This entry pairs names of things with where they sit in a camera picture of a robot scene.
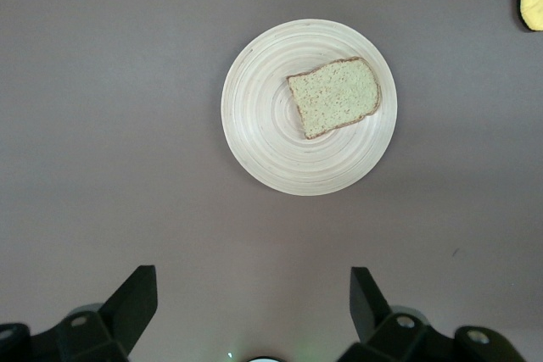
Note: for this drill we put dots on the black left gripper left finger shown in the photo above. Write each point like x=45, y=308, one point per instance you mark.
x=123, y=311

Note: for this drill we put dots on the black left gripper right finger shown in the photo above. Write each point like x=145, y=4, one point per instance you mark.
x=373, y=315

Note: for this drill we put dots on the round light wooden plate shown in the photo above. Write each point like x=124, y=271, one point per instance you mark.
x=263, y=141

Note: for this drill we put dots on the slice of toast bread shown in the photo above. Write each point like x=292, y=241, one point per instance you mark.
x=335, y=97

